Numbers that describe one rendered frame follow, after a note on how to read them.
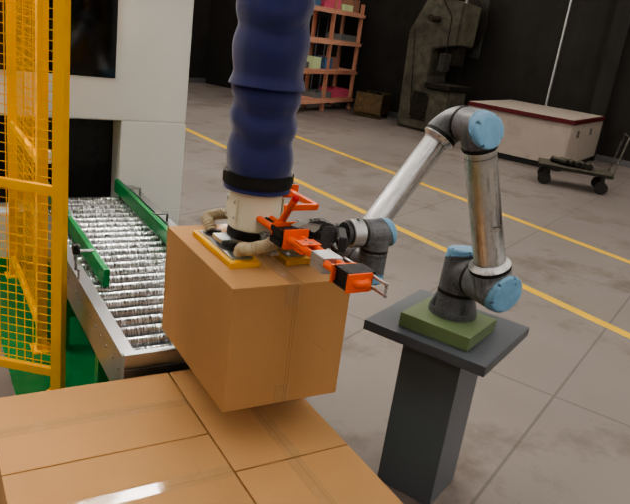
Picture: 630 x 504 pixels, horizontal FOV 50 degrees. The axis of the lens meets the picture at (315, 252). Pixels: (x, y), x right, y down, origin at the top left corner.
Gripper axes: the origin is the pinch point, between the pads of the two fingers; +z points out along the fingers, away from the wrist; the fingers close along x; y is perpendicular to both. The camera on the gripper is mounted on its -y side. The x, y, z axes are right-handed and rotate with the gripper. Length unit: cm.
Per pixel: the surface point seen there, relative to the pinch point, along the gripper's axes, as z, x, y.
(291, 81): -2.5, 42.9, 18.0
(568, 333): -293, -119, 106
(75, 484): 62, -66, -6
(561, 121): -828, -35, 595
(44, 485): 69, -66, -4
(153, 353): 24, -60, 48
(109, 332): 34, -61, 70
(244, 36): 11, 54, 25
